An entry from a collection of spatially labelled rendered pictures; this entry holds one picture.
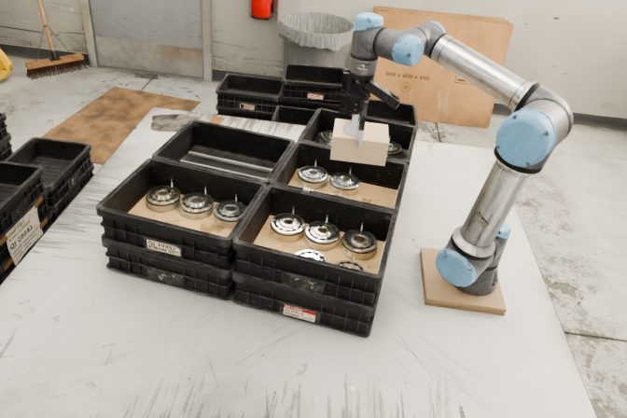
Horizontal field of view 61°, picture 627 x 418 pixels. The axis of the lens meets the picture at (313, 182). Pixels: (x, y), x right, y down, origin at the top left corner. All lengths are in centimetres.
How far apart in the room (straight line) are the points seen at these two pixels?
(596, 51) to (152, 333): 409
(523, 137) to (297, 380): 78
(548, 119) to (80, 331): 125
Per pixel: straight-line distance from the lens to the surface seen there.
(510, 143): 125
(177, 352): 145
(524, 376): 156
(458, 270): 146
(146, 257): 157
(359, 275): 134
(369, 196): 179
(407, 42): 136
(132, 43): 488
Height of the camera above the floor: 182
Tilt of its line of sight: 33 degrees down
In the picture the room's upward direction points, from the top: 6 degrees clockwise
